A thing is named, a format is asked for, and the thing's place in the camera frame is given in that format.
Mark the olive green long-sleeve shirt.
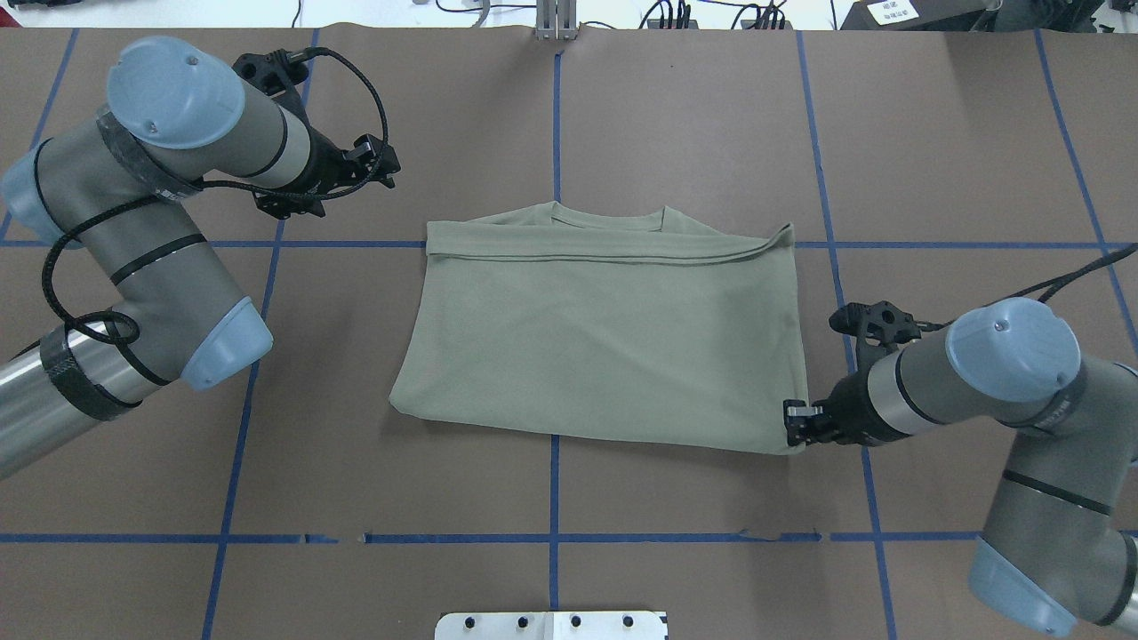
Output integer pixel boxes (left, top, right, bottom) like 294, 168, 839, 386
389, 202, 809, 456

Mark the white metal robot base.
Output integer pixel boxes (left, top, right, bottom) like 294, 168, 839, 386
434, 609, 669, 639

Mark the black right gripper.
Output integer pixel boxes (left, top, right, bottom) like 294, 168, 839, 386
783, 300, 921, 448

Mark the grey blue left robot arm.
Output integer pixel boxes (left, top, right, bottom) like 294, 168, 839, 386
3, 36, 401, 478

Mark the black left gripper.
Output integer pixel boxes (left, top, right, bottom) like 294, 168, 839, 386
233, 50, 401, 221

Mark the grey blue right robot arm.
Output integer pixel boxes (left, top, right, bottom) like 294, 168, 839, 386
783, 297, 1137, 637

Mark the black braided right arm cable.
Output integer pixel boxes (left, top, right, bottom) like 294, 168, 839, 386
916, 244, 1138, 334

